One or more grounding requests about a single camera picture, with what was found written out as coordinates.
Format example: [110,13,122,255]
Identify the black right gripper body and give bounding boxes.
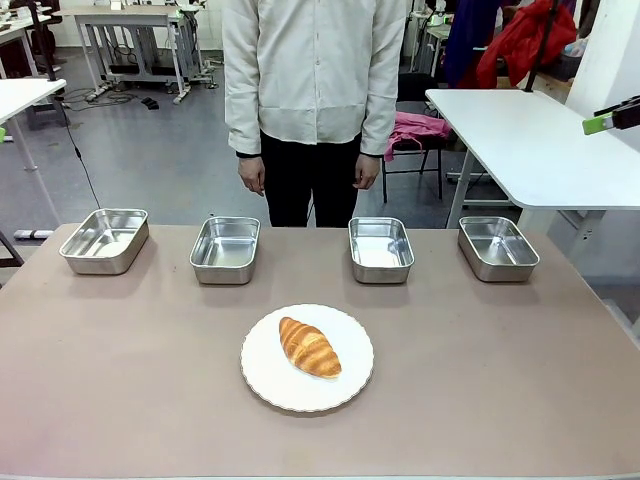
[612,96,640,130]

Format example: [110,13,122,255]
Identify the golden brown croissant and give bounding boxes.
[278,316,343,380]

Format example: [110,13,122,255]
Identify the person's right forearm cream sleeve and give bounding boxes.
[223,74,263,159]

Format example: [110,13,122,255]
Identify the person's left forearm cream sleeve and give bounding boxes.
[358,74,405,158]

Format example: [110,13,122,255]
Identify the rectangular stainless steel container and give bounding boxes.
[58,208,151,276]
[188,215,262,286]
[457,215,541,284]
[347,216,416,285]

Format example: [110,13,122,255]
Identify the person's left hand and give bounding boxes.
[352,152,382,191]

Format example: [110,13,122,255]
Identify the person's right hand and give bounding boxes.
[237,156,267,197]

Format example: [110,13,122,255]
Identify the small white side table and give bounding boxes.
[0,77,68,226]

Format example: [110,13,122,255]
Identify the large white side table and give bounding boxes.
[424,88,640,211]

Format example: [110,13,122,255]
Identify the black clamp pole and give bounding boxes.
[27,0,59,82]

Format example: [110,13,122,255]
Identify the red jacket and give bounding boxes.
[475,0,579,90]

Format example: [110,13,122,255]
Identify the dark blue garment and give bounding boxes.
[442,0,501,89]

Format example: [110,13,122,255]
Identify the grey background workbench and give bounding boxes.
[52,0,205,105]

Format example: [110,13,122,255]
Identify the pink cloth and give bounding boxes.
[384,111,452,162]

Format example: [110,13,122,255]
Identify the black chair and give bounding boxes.
[382,73,445,204]

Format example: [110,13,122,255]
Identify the person's cream button shirt torso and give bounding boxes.
[221,0,409,146]

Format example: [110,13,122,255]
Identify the person's black trousers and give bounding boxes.
[259,129,362,229]

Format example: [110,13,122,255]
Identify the white scalloped plate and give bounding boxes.
[240,303,375,413]

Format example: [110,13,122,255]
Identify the black floor cable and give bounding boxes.
[53,94,103,211]

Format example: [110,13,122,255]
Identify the black camera stand pole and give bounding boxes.
[522,0,560,95]

